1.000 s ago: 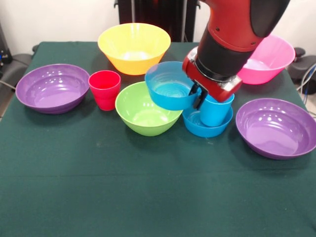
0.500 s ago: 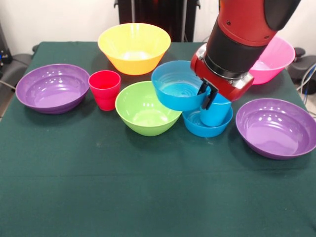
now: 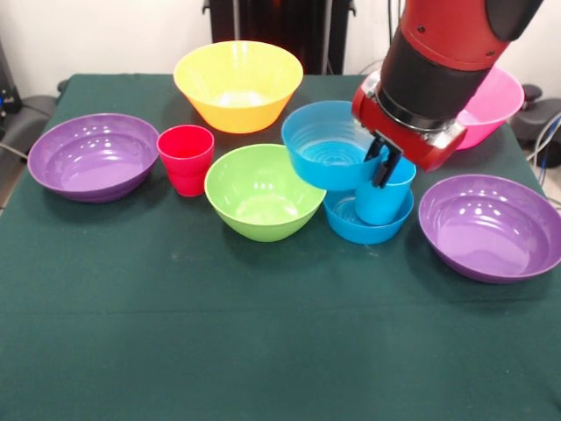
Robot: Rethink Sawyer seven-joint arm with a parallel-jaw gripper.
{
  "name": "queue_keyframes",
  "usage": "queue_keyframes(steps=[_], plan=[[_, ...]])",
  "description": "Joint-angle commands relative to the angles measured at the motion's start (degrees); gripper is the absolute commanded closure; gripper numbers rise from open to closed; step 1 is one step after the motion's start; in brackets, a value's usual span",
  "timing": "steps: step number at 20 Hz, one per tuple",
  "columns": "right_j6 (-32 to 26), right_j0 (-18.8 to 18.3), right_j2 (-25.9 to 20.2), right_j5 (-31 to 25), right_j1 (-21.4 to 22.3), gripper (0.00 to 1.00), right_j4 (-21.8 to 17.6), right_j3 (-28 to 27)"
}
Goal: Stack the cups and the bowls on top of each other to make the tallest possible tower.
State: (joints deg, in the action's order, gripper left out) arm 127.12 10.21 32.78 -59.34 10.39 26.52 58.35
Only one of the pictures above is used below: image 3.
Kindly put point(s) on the blue cup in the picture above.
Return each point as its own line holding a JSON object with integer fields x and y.
{"x": 381, "y": 206}

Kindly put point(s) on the blue bowl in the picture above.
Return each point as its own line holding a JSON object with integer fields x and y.
{"x": 368, "y": 234}
{"x": 333, "y": 175}

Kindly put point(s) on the purple bowl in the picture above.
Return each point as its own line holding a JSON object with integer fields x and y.
{"x": 87, "y": 166}
{"x": 486, "y": 237}

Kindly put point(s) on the red cup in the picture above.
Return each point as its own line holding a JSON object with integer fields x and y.
{"x": 186, "y": 166}

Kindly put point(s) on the green bowl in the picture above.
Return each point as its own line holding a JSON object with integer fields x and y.
{"x": 267, "y": 223}

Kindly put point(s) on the black knobbed device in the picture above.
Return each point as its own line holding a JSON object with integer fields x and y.
{"x": 548, "y": 114}

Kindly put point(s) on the dark green tablecloth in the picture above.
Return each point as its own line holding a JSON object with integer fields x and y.
{"x": 175, "y": 351}

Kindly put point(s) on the orange bowl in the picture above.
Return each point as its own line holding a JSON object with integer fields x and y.
{"x": 236, "y": 118}

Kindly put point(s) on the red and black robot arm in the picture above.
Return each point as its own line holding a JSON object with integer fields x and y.
{"x": 438, "y": 57}

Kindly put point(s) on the black computer tower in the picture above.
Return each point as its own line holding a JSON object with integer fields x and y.
{"x": 9, "y": 87}

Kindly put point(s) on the pink bowl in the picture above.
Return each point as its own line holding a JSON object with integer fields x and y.
{"x": 495, "y": 114}

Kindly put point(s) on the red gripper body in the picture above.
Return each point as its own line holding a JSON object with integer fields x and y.
{"x": 412, "y": 142}

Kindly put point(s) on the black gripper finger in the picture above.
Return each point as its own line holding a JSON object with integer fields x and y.
{"x": 388, "y": 169}
{"x": 375, "y": 150}

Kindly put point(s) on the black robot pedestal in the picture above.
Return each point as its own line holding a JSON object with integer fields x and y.
{"x": 285, "y": 26}

